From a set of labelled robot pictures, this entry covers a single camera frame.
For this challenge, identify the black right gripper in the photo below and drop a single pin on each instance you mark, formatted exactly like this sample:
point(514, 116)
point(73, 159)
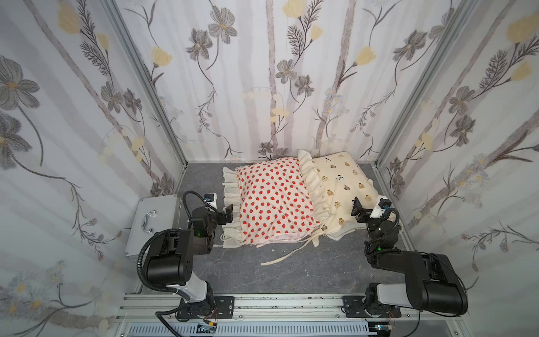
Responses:
point(364, 215)

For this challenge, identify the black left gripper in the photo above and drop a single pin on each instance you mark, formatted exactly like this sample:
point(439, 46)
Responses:
point(223, 215)

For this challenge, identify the cream bear print pillow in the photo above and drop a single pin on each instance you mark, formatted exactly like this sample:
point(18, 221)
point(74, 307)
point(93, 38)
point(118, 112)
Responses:
point(343, 182)

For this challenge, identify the strawberry print ruffled pillow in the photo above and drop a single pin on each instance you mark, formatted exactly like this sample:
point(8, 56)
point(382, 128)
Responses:
point(275, 202)

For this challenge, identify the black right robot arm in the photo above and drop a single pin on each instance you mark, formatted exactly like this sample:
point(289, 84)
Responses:
point(430, 282)

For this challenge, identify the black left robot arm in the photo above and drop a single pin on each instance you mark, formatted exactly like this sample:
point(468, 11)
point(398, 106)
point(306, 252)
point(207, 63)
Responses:
point(165, 261)

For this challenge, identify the silver metal case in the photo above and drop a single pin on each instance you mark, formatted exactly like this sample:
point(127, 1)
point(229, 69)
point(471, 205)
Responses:
point(153, 214)

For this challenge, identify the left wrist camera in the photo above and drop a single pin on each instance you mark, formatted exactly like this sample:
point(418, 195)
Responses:
point(211, 199)

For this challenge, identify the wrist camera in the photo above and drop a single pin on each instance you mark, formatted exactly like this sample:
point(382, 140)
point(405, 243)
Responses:
point(211, 199)
point(381, 206)

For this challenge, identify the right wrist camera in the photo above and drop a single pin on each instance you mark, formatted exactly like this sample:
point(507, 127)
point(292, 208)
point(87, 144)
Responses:
point(381, 206)

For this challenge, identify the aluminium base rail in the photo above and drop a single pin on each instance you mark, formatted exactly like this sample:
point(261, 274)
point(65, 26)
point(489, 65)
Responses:
point(320, 314)

